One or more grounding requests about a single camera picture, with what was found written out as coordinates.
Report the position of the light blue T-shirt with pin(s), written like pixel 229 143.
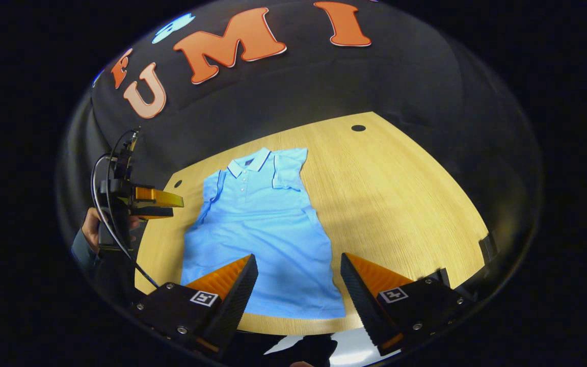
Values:
pixel 263 224

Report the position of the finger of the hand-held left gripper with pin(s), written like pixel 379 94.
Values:
pixel 158 197
pixel 156 212

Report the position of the small black block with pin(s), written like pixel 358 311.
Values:
pixel 488 250

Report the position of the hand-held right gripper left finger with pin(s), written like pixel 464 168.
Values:
pixel 235 300

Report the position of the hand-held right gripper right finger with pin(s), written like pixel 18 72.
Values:
pixel 359 300

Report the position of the person's dark clothing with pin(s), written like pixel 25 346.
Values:
pixel 303 349

